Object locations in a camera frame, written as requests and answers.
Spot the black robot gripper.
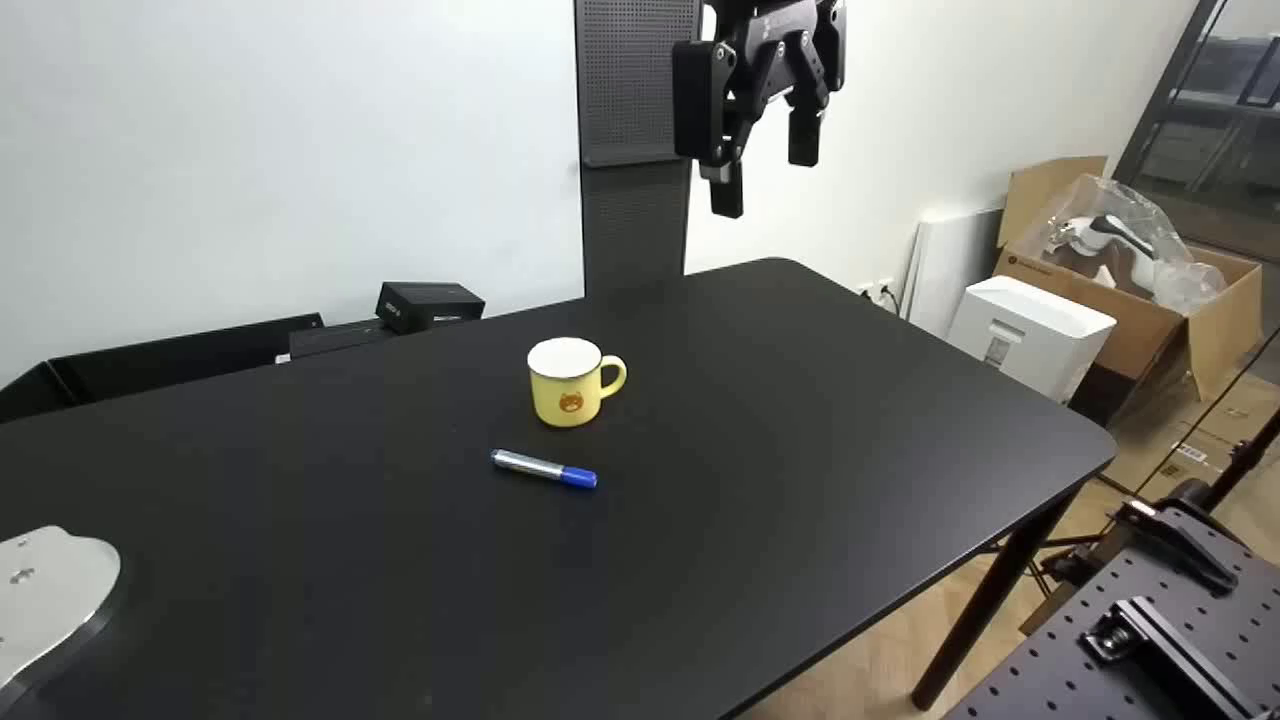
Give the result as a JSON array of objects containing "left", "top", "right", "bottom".
[{"left": 700, "top": 0, "right": 851, "bottom": 219}]

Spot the blue capped grey marker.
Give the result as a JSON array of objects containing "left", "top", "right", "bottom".
[{"left": 487, "top": 446, "right": 603, "bottom": 496}]

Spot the yellow mug with white inside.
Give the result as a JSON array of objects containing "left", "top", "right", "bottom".
[{"left": 525, "top": 334, "right": 631, "bottom": 431}]

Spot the black vertical column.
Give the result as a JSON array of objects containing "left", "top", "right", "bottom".
[{"left": 567, "top": 0, "right": 708, "bottom": 307}]

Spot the white flat panel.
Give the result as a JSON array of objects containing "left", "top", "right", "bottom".
[{"left": 899, "top": 201, "right": 1009, "bottom": 340}]

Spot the white square box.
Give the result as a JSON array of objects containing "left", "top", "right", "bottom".
[{"left": 945, "top": 271, "right": 1121, "bottom": 409}]

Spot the small black box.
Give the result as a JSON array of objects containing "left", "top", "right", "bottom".
[{"left": 373, "top": 282, "right": 487, "bottom": 338}]

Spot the clear plastic bag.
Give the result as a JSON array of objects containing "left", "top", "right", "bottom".
[{"left": 1040, "top": 172, "right": 1233, "bottom": 320}]

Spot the brown cardboard box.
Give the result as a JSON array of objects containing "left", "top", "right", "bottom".
[{"left": 991, "top": 154, "right": 1270, "bottom": 403}]

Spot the black table leg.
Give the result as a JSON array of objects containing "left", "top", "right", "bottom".
[{"left": 907, "top": 479, "right": 1089, "bottom": 711}]

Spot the black perforated breadboard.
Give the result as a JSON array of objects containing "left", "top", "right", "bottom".
[{"left": 939, "top": 541, "right": 1280, "bottom": 720}]

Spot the long low black panel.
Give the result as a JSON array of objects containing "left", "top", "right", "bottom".
[{"left": 0, "top": 311, "right": 328, "bottom": 428}]

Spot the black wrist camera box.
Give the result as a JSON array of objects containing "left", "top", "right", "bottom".
[{"left": 667, "top": 38, "right": 735, "bottom": 170}]

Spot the white wall socket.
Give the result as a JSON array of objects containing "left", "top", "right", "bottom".
[{"left": 861, "top": 271, "right": 903, "bottom": 316}]

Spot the dark glass door frame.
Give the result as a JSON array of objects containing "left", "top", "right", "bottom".
[{"left": 1107, "top": 0, "right": 1280, "bottom": 216}]

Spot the black clamp bracket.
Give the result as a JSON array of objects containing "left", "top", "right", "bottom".
[{"left": 1076, "top": 594, "right": 1257, "bottom": 720}]

